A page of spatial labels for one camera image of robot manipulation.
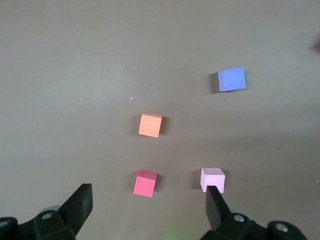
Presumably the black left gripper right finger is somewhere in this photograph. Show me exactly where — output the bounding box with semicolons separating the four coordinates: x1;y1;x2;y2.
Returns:
199;186;308;240

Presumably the pale pink foam cube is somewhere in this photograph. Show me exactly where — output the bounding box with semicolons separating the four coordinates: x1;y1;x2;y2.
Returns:
200;167;226;194

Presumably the orange foam cube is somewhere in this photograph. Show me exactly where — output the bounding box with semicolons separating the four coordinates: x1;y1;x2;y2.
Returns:
138;112;163;138

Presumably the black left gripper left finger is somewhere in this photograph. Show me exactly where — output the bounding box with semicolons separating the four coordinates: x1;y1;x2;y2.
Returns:
0;183;94;240

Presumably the red foam cube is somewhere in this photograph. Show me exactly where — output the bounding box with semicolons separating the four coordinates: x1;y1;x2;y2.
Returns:
133;169;158;198

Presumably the indigo foam cube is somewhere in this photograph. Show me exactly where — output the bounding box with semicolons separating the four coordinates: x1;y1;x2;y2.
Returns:
217;66;247;93

